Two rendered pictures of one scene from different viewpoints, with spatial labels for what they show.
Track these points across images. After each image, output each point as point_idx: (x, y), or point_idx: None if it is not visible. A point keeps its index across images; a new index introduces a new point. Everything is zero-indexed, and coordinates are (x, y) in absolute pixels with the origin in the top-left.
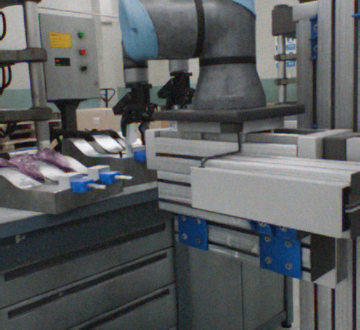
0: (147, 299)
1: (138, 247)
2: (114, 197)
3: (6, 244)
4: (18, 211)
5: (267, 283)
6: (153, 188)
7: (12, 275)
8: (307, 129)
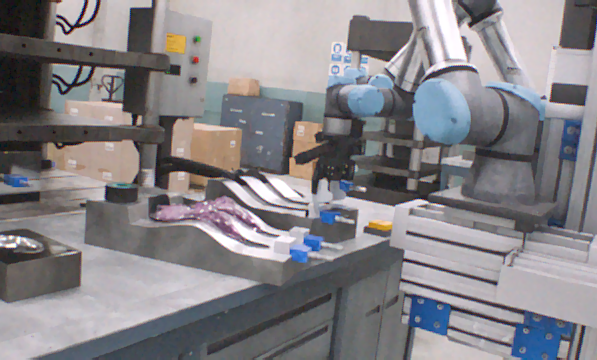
0: None
1: (309, 319)
2: (313, 265)
3: (217, 314)
4: (227, 277)
5: (393, 357)
6: (341, 256)
7: (210, 347)
8: (572, 231)
